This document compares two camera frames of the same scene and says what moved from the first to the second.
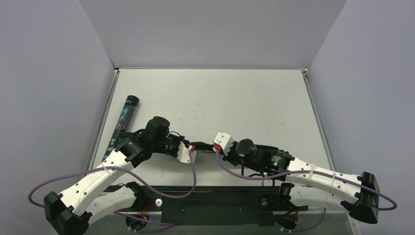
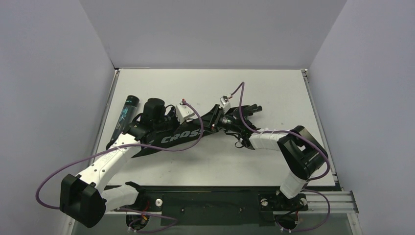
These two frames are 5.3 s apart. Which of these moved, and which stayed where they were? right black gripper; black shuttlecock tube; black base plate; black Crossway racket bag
Moved: black Crossway racket bag; right black gripper
Stayed: black base plate; black shuttlecock tube
